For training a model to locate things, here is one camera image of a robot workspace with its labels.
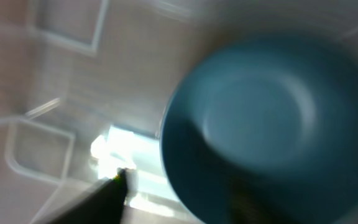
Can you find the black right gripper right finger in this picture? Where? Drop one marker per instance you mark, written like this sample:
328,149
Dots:
244,208

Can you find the clear plastic storage bin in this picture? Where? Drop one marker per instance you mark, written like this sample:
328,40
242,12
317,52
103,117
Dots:
84,87

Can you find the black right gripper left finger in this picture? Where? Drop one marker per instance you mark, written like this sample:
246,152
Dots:
104,206

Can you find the dark blue bowl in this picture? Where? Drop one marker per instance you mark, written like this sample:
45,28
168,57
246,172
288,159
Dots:
280,113

